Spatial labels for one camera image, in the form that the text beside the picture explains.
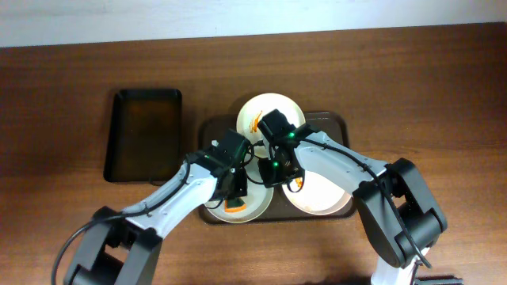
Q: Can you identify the green orange sponge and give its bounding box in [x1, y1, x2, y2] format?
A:
[224, 197, 246, 213]

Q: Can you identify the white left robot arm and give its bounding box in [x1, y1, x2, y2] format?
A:
[58, 148, 250, 284]

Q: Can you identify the black water basin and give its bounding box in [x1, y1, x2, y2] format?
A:
[103, 89, 182, 183]

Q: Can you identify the brown serving tray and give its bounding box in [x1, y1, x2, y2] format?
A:
[197, 110, 357, 226]

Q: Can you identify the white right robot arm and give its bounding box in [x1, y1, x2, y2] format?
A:
[258, 122, 448, 284]

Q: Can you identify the cream plate back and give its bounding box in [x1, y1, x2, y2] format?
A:
[236, 93, 306, 144]

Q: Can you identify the cream plate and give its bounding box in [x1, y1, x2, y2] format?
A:
[236, 93, 306, 144]
[199, 179, 274, 225]
[282, 171, 352, 215]

